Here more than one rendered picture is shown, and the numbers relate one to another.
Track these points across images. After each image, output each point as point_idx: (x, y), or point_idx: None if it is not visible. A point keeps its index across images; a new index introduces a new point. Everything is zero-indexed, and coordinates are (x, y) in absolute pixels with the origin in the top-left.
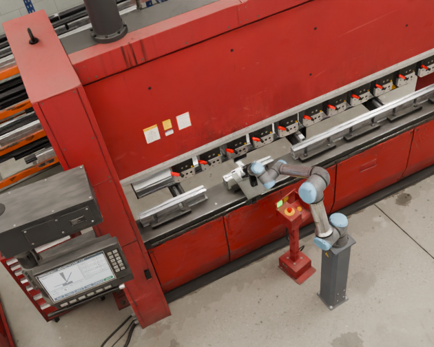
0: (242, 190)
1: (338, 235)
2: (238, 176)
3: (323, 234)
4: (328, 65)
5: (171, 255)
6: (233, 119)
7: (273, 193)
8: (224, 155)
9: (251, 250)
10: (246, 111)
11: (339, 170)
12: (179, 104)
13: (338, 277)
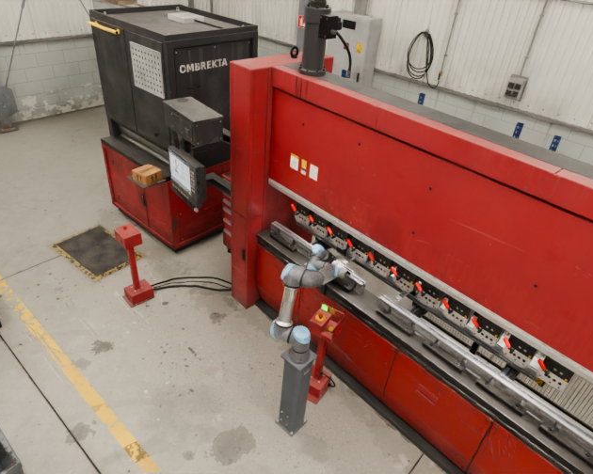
0: None
1: (286, 338)
2: None
3: (277, 320)
4: (432, 242)
5: (266, 266)
6: (344, 208)
7: (339, 305)
8: None
9: (314, 342)
10: (353, 211)
11: (398, 360)
12: (314, 156)
13: (283, 391)
